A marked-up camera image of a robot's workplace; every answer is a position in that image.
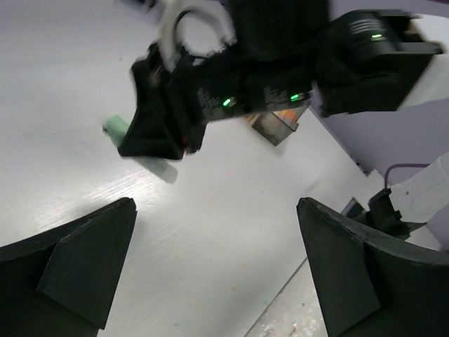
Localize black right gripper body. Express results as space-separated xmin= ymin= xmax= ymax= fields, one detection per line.
xmin=131 ymin=0 xmax=337 ymax=155

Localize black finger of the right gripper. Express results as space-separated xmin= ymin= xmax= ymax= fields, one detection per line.
xmin=129 ymin=70 xmax=185 ymax=161

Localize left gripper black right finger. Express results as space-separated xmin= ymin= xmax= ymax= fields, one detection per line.
xmin=297 ymin=197 xmax=448 ymax=336

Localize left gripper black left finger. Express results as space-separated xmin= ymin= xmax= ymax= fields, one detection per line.
xmin=1 ymin=197 xmax=137 ymax=336

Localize green highlighter pen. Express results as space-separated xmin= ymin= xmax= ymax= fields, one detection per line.
xmin=102 ymin=115 xmax=178 ymax=185

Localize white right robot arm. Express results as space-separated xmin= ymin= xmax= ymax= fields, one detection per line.
xmin=118 ymin=1 xmax=448 ymax=160

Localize compartmented organizer tray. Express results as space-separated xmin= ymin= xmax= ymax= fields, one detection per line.
xmin=245 ymin=100 xmax=310 ymax=146

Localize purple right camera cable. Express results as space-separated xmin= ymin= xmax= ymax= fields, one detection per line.
xmin=380 ymin=161 xmax=432 ymax=187

